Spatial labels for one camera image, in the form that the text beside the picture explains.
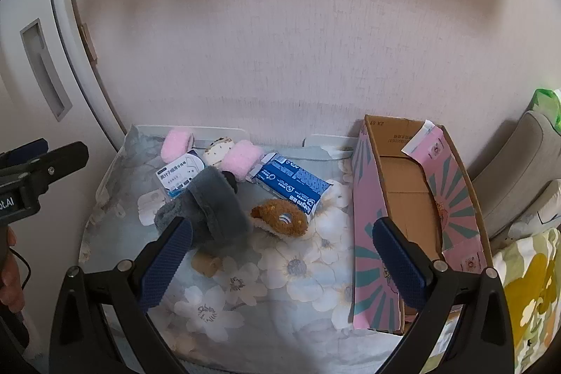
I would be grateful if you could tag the grey fluffy slipper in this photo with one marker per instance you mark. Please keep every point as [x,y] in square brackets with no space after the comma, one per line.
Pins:
[214,203]

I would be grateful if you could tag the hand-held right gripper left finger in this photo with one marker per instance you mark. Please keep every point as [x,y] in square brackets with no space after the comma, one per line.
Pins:
[166,264]

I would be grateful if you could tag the blue and white packet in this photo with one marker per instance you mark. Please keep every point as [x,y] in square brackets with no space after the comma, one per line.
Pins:
[289,183]

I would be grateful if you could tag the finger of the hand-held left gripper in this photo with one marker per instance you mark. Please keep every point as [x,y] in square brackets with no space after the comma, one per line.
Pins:
[37,148]
[65,159]

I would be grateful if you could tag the pink printed cardboard box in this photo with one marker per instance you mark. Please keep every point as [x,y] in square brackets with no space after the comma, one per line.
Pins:
[407,181]

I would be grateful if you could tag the white brown-spotted plush toy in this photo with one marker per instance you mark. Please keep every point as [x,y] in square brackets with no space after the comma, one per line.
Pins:
[214,152]

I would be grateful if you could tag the grey cushion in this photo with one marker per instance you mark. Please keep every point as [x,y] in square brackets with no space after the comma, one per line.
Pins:
[526,155]

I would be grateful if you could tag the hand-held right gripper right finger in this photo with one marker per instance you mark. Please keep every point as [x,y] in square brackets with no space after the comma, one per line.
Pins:
[401,269]

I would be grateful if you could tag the white box with blue print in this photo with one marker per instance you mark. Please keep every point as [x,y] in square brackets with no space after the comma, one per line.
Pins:
[177,177]

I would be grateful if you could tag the brown plush toy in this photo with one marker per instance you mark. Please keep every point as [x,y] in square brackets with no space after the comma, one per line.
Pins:
[276,218]

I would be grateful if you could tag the white wardrobe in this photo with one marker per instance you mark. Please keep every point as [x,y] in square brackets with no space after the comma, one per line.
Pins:
[17,93]

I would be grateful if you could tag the person's left hand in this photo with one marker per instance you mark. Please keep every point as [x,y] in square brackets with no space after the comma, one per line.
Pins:
[11,286]

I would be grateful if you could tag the pink fluffy hair roller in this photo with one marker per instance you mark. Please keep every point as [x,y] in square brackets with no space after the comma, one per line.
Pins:
[175,144]
[240,161]

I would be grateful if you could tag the small brown plush piece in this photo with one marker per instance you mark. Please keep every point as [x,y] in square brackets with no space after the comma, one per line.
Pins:
[208,263]

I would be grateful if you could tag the pale blue floral cloth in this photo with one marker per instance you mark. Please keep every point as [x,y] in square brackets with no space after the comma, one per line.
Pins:
[285,312]

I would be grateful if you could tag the green plastic bag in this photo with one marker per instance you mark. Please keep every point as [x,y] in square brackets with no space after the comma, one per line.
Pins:
[548,104]

